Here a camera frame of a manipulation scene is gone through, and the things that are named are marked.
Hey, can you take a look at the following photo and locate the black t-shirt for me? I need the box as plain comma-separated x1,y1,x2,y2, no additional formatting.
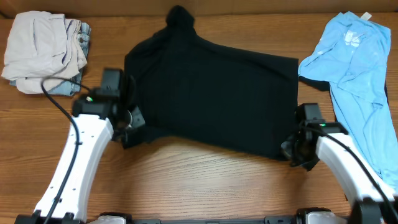
123,6,299,160

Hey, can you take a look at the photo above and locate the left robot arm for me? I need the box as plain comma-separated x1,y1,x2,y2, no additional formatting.
15,68,144,224

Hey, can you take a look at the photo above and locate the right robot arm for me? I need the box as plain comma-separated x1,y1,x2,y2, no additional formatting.
281,103,397,224

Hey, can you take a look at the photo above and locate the dark garment under blue shirt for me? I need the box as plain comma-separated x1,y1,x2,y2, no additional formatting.
298,76,330,91

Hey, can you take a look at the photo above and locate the light blue t-shirt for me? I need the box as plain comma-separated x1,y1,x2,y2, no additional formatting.
298,12,397,189

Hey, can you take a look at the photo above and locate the white folded garment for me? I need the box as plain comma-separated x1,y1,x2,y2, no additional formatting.
1,11,82,81

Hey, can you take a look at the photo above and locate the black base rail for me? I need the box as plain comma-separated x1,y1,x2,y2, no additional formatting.
132,216,296,224

